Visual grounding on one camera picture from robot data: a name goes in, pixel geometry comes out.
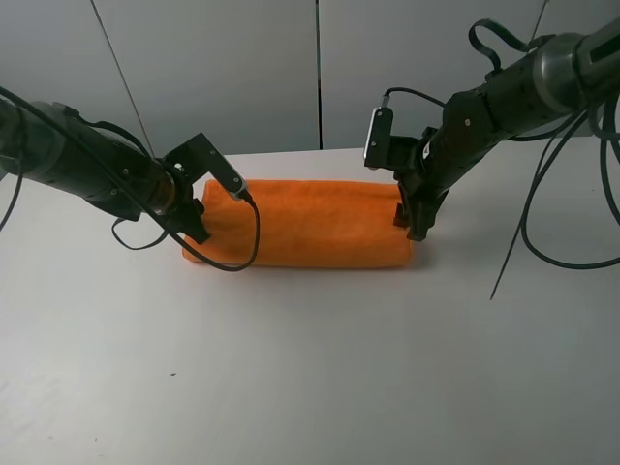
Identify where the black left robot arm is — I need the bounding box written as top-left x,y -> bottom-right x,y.
1,89 -> 209,243

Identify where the orange terry towel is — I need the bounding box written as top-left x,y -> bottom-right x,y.
189,179 -> 413,268

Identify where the black camera cable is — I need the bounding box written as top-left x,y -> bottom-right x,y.
380,87 -> 450,110
0,86 -> 262,272

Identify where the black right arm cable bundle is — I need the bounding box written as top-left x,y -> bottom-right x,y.
489,91 -> 620,301

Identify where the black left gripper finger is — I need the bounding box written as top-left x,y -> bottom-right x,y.
193,198 -> 204,216
186,213 -> 210,243

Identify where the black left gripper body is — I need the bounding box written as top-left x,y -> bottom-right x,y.
157,159 -> 197,233

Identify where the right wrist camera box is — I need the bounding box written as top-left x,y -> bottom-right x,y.
363,107 -> 393,170

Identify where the black left camera cable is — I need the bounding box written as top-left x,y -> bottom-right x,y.
0,86 -> 262,272

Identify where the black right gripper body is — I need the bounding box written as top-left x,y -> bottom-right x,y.
389,127 -> 447,222

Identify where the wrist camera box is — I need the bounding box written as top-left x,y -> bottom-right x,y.
163,133 -> 248,201
363,107 -> 393,170

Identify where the black right camera cable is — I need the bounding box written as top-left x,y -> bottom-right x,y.
380,87 -> 450,110

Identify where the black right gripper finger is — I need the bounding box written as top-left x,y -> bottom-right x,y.
393,202 -> 410,228
408,212 -> 436,241

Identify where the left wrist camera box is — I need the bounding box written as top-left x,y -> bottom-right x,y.
163,133 -> 248,201

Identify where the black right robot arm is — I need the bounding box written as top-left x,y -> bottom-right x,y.
388,20 -> 619,241

